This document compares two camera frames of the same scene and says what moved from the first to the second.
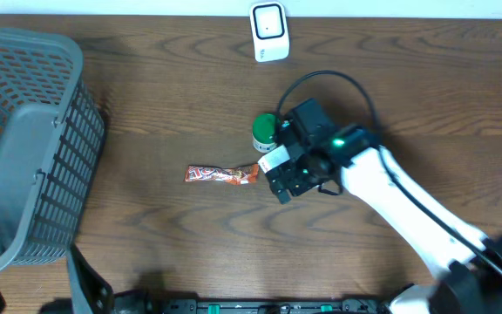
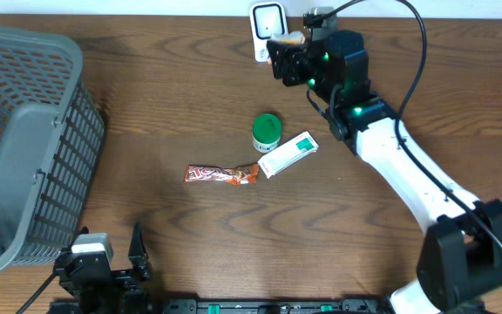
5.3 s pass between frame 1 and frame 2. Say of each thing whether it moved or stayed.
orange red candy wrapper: stayed
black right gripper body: moved
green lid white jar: stayed
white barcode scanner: stayed
